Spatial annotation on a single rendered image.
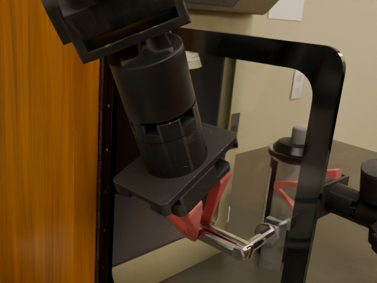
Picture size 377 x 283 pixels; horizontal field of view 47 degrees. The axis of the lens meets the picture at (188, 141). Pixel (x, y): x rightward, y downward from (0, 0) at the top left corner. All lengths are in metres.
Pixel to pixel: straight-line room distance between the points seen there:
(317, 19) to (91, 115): 1.45
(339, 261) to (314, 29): 1.08
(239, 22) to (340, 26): 1.28
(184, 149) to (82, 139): 0.17
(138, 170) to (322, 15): 1.55
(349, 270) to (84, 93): 0.66
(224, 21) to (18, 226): 0.45
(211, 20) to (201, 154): 0.38
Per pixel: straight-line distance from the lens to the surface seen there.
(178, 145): 0.34
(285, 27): 1.65
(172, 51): 0.31
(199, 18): 0.69
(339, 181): 0.85
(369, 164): 0.77
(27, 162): 0.60
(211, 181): 0.37
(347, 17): 2.05
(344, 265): 0.96
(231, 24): 0.75
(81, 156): 0.49
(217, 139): 0.39
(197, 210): 0.37
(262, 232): 0.44
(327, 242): 1.03
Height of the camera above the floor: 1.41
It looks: 17 degrees down
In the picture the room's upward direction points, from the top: 5 degrees clockwise
